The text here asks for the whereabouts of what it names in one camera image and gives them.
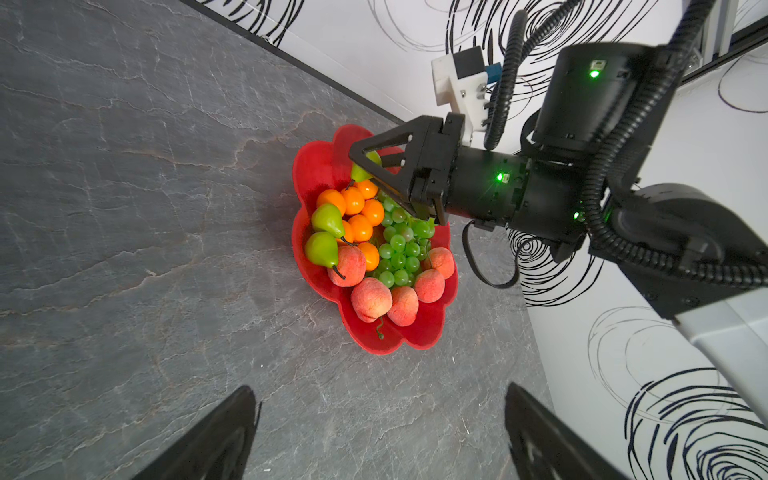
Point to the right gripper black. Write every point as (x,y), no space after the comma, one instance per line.
(423,162)

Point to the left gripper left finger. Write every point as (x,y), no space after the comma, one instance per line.
(217,447)

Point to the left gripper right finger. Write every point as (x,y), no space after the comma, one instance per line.
(543,447)

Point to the green pear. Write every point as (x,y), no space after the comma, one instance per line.
(328,218)
(358,174)
(321,249)

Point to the orange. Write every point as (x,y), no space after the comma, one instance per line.
(332,197)
(367,189)
(373,211)
(348,234)
(371,255)
(354,201)
(362,228)

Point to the red flower fruit bowl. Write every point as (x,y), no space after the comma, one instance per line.
(322,165)

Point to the green grape bunch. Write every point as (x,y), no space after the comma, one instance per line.
(403,243)

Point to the peach bottom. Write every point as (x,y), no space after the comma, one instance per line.
(405,304)

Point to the peach top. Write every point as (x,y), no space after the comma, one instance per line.
(371,299)

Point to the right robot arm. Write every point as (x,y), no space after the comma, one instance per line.
(694,261)

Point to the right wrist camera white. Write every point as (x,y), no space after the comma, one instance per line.
(461,80)

